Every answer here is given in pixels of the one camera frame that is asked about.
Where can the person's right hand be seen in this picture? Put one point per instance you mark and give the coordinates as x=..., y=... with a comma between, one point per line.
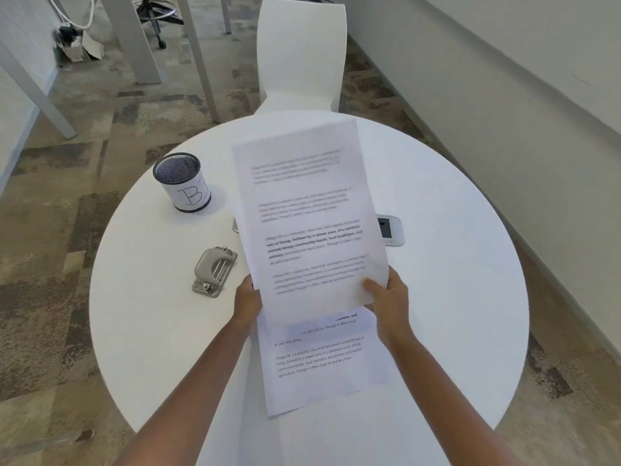
x=392, y=310

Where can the person's left hand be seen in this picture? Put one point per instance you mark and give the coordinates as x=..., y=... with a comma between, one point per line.
x=246, y=305

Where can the person's left thumb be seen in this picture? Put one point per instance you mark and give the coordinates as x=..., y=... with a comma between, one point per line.
x=248, y=286

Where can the person's right thumb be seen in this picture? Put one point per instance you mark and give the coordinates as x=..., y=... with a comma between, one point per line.
x=374, y=289

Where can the printed white paper sheet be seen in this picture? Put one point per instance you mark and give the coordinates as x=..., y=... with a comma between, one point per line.
x=310, y=213
x=320, y=368

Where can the person's right forearm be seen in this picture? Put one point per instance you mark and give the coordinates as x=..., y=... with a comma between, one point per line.
x=446, y=402

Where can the person's left forearm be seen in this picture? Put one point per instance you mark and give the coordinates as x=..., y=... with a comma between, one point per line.
x=194, y=393

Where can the grey metal hole punch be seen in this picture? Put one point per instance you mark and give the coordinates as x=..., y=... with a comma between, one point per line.
x=213, y=271

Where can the white device with dark screen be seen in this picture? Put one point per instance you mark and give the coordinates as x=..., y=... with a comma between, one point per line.
x=390, y=229

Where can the black mesh cup, white label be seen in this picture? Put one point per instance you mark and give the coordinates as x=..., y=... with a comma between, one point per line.
x=187, y=186

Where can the white desk leg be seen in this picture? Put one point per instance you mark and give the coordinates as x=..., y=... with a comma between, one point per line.
x=200, y=58
x=133, y=41
x=41, y=94
x=225, y=13

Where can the white moulded chair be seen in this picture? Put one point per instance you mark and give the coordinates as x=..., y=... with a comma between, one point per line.
x=301, y=53

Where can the black stool wheeled base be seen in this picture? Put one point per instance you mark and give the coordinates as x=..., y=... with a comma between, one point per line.
x=154, y=14

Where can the open cardboard box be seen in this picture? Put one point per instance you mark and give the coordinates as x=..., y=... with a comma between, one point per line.
x=77, y=46

